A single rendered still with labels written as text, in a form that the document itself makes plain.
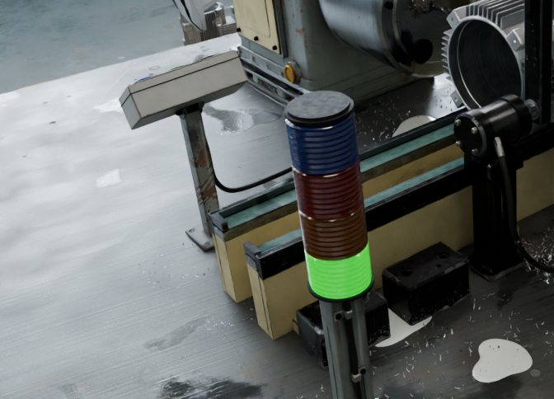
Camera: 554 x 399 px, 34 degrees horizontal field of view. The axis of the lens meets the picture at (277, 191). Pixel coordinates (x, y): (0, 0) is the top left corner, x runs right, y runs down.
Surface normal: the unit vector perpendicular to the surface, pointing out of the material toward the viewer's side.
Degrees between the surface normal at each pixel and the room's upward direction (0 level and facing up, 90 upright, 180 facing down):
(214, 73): 57
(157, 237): 0
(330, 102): 0
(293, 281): 90
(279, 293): 90
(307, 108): 0
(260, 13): 90
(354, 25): 99
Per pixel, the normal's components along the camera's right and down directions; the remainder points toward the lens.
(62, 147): -0.14, -0.86
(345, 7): -0.86, 0.27
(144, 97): 0.34, -0.16
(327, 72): 0.50, 0.37
